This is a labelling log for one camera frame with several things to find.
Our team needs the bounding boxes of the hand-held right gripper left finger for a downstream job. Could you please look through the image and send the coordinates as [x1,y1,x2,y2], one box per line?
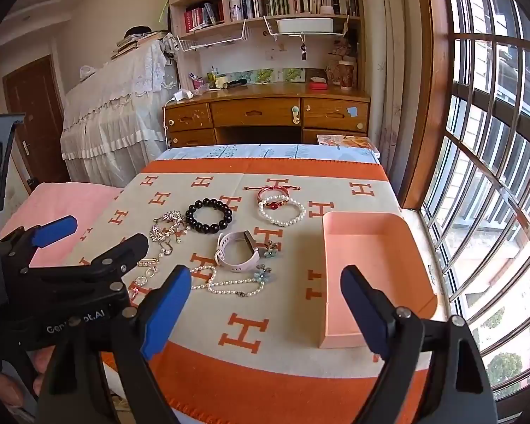
[35,265,193,424]

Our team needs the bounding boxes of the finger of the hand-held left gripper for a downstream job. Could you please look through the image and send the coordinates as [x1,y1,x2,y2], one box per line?
[0,214,79,271]
[30,232,150,295]

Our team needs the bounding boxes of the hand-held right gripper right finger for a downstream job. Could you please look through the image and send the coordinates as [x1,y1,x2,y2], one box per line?
[340,265,498,424]

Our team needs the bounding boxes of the silver rhinestone necklace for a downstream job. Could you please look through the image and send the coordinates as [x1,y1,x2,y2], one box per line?
[149,210,191,257]

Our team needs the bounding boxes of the white pearl necklace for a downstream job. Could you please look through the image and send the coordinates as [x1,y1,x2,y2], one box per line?
[190,264,266,299]

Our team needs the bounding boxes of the pink cardboard box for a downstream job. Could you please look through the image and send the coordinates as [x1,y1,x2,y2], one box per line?
[318,211,438,349]

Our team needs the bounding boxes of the black bead bracelet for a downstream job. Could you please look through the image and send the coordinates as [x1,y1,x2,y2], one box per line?
[184,197,234,234]

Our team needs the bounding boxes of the pink smart watch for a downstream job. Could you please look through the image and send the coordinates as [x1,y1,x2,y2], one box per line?
[214,230,261,275]

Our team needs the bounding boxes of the white pearl bracelet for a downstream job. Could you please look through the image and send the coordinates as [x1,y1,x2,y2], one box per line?
[258,197,307,229]

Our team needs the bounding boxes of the red cord bracelet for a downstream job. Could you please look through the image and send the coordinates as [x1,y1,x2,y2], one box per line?
[244,184,302,210]

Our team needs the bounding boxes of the person's left hand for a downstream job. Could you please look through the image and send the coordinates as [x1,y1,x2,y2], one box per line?
[26,347,58,397]

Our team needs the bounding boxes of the pink bed sheet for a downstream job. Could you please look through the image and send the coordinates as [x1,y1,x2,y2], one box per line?
[0,182,125,270]

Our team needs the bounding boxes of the orange beige printed blanket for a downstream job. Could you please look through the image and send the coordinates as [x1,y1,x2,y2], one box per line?
[64,154,429,424]

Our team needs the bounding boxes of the stone window sill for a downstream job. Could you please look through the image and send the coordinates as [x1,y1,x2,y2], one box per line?
[400,207,454,324]

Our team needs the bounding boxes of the brown wooden door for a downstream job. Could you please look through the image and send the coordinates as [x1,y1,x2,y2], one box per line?
[2,55,71,186]

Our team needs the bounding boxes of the white lace furniture cover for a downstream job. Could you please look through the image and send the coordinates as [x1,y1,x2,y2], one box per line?
[60,36,180,189]

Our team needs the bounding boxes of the light blue floral sheet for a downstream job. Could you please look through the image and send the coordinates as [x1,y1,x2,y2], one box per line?
[154,143,381,165]

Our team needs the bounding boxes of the orange printed bag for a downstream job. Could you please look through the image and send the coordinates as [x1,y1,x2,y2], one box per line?
[316,133,377,149]

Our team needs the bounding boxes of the cluster of small bottles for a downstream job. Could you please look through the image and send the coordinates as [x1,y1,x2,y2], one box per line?
[190,70,224,92]

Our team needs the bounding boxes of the wooden desk with drawers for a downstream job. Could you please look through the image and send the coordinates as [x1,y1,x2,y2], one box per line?
[162,83,372,149]

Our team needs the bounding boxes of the stack of books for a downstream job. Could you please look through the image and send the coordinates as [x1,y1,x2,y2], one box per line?
[111,31,169,59]

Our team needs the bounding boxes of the floral picture strip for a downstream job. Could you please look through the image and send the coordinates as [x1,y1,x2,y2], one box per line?
[242,68,306,84]

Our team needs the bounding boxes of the window with metal grille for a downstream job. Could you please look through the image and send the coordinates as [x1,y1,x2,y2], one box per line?
[400,0,530,407]

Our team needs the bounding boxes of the floral paper cup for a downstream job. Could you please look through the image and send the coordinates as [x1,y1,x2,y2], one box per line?
[338,59,357,91]

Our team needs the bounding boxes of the beige floral curtain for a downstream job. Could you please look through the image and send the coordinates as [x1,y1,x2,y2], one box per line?
[361,0,425,199]

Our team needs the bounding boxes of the row of books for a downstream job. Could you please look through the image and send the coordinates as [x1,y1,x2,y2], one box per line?
[230,0,290,21]
[184,2,224,33]
[293,0,360,17]

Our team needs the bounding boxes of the white plastic tray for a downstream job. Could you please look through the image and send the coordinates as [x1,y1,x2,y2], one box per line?
[276,18,335,34]

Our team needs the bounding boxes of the white charger cable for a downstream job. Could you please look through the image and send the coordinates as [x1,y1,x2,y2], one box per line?
[161,97,178,151]

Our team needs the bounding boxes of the white wire basket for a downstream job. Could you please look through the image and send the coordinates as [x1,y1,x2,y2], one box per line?
[263,14,350,37]
[177,19,251,52]

